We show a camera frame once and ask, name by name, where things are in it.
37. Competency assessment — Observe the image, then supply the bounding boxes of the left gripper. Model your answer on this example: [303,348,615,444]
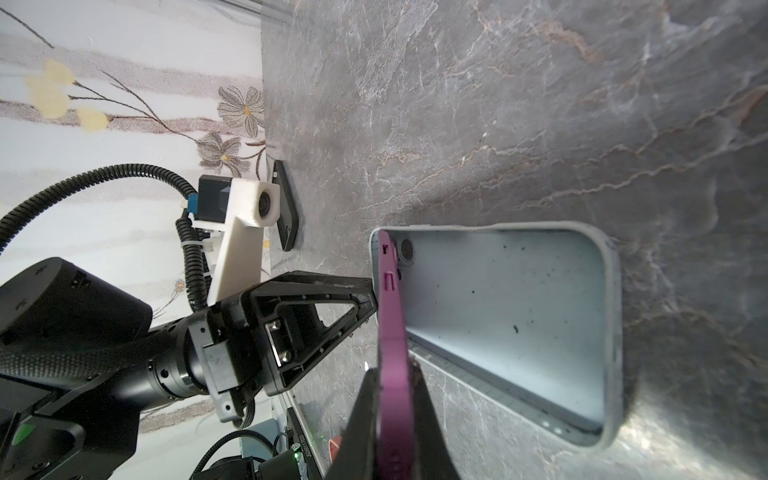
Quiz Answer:
[187,271,377,422]

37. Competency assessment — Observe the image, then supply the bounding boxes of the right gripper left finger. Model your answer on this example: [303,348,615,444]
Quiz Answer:
[324,368,379,480]

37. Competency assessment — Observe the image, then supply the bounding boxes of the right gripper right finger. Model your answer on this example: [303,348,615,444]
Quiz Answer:
[409,358,460,480]

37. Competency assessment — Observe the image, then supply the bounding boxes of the black purple-edged phone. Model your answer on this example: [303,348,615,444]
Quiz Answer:
[376,230,415,479]

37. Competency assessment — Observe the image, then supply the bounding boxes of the light blue phone case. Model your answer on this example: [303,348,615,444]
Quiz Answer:
[370,221,624,450]

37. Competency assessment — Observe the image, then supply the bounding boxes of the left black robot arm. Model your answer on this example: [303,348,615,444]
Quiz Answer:
[1,257,377,479]

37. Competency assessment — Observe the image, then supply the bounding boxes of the black phone at right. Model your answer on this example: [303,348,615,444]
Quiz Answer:
[272,160,299,252]

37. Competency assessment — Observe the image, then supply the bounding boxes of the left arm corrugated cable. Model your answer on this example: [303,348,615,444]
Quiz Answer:
[0,163,211,313]

